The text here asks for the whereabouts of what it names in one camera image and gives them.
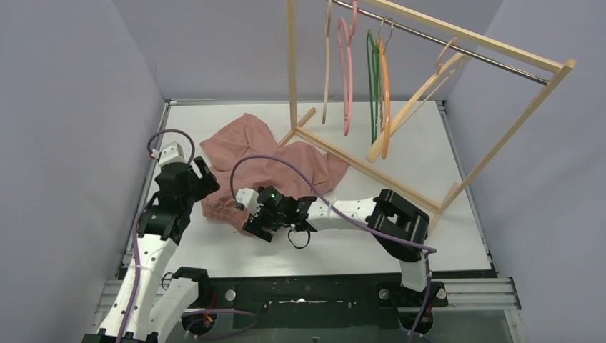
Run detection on green plastic hanger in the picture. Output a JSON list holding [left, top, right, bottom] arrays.
[[366, 30, 382, 144]]

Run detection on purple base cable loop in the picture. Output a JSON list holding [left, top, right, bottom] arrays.
[[179, 307, 262, 342]]

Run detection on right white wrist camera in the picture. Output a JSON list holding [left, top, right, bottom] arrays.
[[234, 188, 261, 217]]

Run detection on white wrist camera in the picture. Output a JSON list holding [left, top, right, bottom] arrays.
[[234, 188, 261, 217], [149, 141, 186, 167]]

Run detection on beige wooden hanger right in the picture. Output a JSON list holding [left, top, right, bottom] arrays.
[[366, 38, 471, 162]]

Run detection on wooden clothes rack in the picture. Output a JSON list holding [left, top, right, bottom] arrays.
[[280, 1, 575, 231]]

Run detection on orange plastic hanger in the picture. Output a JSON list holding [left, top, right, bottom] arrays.
[[376, 17, 393, 160]]

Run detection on pink plastic hanger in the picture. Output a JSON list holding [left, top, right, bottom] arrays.
[[337, 0, 358, 136]]

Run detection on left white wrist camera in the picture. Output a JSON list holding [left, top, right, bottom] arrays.
[[149, 141, 186, 167]]

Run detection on pink shorts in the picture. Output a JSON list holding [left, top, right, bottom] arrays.
[[200, 114, 349, 234]]

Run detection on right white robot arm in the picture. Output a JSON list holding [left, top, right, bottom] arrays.
[[235, 187, 436, 305]]

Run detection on beige wooden hanger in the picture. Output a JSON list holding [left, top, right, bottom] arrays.
[[322, 0, 332, 124], [366, 38, 471, 162]]

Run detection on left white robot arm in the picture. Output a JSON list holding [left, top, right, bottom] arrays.
[[82, 156, 220, 342]]

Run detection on beige wooden hanger left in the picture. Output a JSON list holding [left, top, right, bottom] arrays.
[[322, 0, 332, 124]]

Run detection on black metal base frame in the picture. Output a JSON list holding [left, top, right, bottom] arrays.
[[190, 273, 509, 332]]

